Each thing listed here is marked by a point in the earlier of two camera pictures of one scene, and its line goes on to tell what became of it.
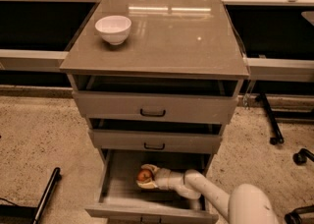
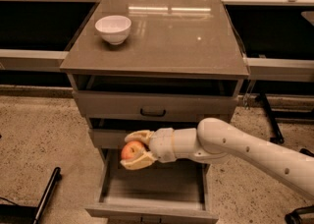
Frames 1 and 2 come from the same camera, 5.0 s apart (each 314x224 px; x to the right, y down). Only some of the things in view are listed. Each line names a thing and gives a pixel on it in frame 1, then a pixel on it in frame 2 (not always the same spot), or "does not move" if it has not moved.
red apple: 144,174 -> 131,149
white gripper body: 162,179 -> 162,144
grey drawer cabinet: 170,87 does not move
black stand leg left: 56,177 does not move
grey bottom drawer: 122,197 does not move
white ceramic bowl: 114,28 does not move
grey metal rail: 31,60 does not move
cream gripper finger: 147,186 -> 144,160
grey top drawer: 155,99 does not move
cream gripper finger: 152,167 -> 143,135
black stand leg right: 277,138 does not move
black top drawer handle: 152,115 does not move
